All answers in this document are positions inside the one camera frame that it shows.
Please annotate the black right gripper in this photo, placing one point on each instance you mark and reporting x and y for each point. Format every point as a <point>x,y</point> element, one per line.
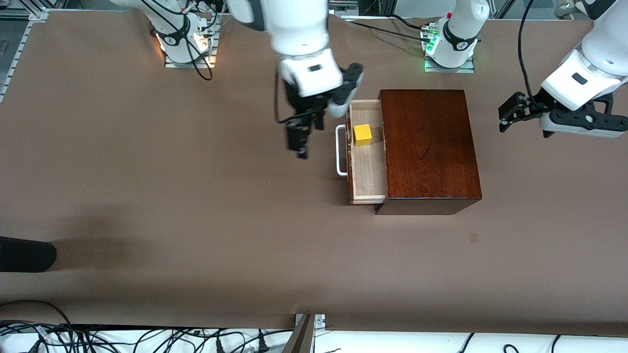
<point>300,105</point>

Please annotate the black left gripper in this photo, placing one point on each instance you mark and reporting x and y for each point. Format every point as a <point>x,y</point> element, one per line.
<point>531,104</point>

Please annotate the yellow block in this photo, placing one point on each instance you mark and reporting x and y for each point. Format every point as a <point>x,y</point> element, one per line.
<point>363,135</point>

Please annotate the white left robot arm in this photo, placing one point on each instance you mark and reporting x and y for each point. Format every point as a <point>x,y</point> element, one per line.
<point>598,63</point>

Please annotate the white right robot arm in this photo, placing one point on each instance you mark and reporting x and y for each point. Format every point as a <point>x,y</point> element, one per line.
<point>299,24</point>

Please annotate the grey chair base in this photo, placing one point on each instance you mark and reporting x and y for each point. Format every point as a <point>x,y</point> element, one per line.
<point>569,9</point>

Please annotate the dark brown wooden cabinet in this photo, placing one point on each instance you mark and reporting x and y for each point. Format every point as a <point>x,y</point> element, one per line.
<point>431,147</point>

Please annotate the brown table cover sheet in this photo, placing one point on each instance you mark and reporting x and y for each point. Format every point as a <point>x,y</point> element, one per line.
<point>245,245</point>

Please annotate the black equipment rack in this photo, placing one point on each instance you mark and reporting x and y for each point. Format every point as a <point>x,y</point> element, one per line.
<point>368,5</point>

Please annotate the grey metal beam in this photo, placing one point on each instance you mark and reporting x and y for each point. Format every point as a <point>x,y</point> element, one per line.
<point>300,338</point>

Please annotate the black power plug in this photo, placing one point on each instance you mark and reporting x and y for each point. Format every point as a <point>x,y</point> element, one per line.
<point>219,346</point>
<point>263,345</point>

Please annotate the black cylinder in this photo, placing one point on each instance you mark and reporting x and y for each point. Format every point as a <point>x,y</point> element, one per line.
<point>24,254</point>

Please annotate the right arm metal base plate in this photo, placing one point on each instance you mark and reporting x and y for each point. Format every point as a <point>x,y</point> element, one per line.
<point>189,63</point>

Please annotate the silver corner bracket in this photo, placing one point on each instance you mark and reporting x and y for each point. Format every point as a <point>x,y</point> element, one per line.
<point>320,321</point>

